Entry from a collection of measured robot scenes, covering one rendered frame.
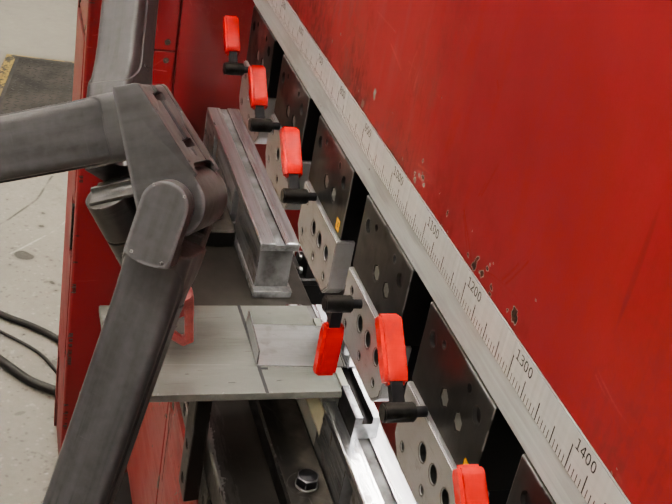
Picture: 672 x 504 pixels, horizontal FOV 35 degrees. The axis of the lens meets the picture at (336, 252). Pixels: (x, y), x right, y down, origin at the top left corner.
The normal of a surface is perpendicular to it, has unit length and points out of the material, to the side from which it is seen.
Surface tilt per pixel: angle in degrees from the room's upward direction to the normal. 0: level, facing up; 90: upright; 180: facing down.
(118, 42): 51
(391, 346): 39
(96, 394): 71
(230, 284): 0
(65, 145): 76
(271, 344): 0
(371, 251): 90
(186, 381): 0
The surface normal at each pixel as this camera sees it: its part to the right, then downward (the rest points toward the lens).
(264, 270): 0.25, 0.51
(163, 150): -0.14, 0.14
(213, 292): 0.17, -0.86
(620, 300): -0.95, -0.02
